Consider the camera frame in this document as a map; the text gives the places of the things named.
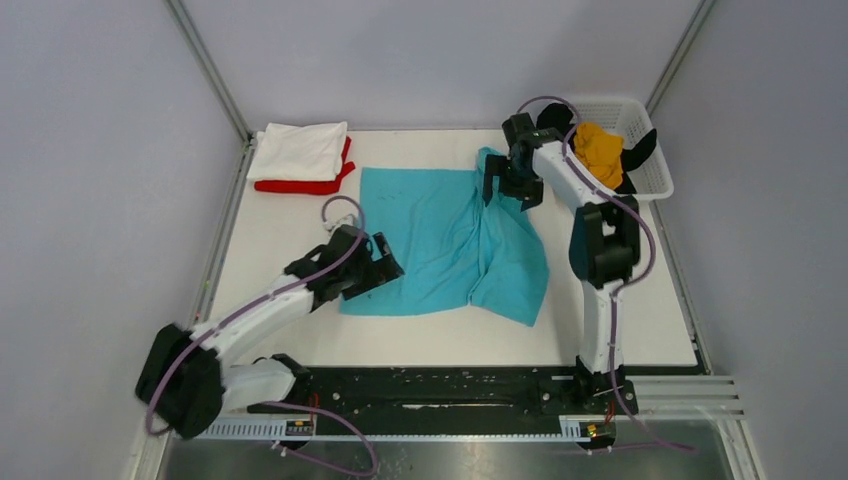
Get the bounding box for white slotted cable duct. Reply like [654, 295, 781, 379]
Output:
[197, 415, 601, 444]

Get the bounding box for yellow t-shirt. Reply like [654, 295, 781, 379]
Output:
[573, 122, 624, 190]

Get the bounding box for black t-shirt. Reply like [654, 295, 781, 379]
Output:
[536, 103, 657, 195]

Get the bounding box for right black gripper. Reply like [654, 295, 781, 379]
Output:
[482, 152, 544, 211]

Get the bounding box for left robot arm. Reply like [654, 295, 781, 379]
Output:
[135, 225, 404, 439]

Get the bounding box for white folded t-shirt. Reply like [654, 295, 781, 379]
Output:
[247, 121, 348, 182]

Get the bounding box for white plastic basket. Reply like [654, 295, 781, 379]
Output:
[570, 95, 674, 202]

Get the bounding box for cyan t-shirt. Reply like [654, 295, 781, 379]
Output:
[340, 147, 549, 327]

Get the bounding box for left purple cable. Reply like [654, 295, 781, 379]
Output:
[144, 195, 368, 439]

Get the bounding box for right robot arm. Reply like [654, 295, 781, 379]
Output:
[482, 113, 643, 416]

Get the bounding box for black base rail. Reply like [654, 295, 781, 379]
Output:
[285, 366, 638, 434]

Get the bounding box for red folded t-shirt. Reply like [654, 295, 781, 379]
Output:
[253, 136, 356, 196]

